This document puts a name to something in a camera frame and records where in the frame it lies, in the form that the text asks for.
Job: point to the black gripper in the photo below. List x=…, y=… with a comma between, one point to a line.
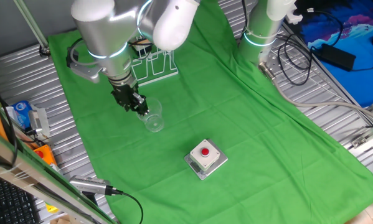
x=124, y=95

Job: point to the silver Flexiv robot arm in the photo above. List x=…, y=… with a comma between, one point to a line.
x=105, y=28

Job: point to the clear acrylic drying rack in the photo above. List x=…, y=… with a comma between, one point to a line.
x=157, y=79

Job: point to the grey red-button box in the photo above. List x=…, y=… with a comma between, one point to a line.
x=141, y=48

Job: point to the red-button box on plate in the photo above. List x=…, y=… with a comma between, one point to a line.
x=205, y=155

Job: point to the grey finned metal device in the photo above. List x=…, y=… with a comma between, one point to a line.
x=38, y=119

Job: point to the green cloth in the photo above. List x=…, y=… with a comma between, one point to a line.
x=236, y=124

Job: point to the orange box red button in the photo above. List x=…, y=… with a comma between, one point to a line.
x=47, y=157

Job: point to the blue tissue pack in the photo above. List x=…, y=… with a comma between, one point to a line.
x=21, y=112

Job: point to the diagonal aluminium strut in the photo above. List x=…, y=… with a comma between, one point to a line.
x=30, y=23

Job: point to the black keyboard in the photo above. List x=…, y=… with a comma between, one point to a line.
x=8, y=205

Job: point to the black power adapter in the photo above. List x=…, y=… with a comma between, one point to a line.
x=335, y=57

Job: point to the blue painted mat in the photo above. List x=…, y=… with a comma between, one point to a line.
x=360, y=84

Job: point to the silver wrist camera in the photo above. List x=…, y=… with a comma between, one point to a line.
x=86, y=73

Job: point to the black camera plug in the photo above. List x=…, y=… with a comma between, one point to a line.
x=71, y=57

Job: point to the silver camera on stand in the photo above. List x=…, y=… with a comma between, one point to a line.
x=89, y=184

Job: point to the aluminium frame beam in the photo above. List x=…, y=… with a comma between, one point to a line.
x=33, y=179

